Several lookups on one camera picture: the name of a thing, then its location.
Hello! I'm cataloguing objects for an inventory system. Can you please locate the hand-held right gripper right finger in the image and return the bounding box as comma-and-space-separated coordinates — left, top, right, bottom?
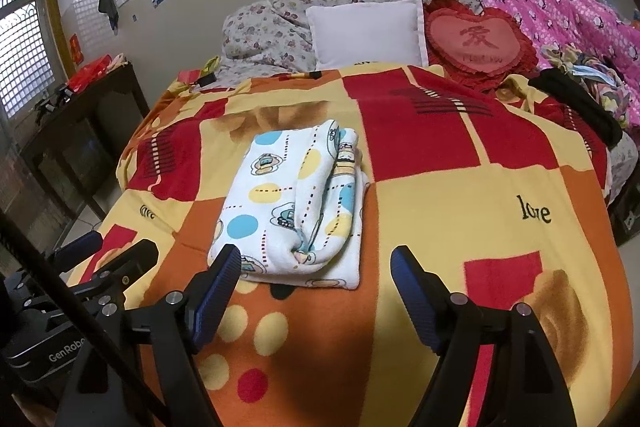
390, 245, 577, 427

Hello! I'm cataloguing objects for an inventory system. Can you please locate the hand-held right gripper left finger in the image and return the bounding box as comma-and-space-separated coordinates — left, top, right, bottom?
60, 243, 242, 427

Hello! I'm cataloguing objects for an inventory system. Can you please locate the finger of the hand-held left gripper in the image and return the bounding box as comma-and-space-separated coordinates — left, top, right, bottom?
50, 231, 103, 268
67, 238, 160, 319

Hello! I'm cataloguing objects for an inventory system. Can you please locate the white cartoon-print baby garment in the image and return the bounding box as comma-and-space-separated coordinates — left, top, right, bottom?
207, 119, 372, 292

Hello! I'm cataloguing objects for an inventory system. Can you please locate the colourful clothes pile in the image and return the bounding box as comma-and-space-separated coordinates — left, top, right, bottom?
537, 44, 636, 128

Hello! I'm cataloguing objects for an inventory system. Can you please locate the dark wooden cabinet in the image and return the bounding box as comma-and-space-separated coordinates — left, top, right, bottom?
20, 62, 151, 248

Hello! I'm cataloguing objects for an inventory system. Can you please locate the red yellow printed blanket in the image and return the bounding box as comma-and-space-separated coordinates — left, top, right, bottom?
65, 63, 626, 427

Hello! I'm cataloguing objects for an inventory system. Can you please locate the black device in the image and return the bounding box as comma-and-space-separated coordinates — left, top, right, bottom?
35, 84, 76, 114

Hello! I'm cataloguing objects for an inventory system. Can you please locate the red bag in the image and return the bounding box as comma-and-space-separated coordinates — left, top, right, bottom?
67, 56, 112, 92

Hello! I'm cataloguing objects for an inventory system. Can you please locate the barred window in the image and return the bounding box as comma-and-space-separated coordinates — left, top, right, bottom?
0, 0, 63, 118

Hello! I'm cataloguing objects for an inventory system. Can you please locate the dark bag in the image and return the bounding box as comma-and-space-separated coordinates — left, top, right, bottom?
607, 184, 640, 248

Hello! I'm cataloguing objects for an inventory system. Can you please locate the dark hanging cloth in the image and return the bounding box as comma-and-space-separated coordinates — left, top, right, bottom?
97, 0, 120, 30

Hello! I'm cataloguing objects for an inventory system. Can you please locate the black garment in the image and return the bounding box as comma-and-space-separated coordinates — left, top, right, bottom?
527, 71, 623, 148

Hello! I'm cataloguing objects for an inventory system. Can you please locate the red heart cushion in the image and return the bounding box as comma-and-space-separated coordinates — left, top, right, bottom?
422, 0, 538, 92

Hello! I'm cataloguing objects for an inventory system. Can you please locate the white pillow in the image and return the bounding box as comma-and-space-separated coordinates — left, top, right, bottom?
305, 0, 431, 72

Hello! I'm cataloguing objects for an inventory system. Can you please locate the blue face mask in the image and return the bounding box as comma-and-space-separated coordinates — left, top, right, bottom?
570, 66, 618, 84

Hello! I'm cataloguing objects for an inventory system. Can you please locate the pink printed quilt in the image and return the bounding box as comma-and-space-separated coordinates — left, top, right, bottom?
452, 0, 640, 118

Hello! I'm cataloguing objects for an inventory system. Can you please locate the black cable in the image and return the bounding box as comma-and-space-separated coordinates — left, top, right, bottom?
0, 209, 170, 427

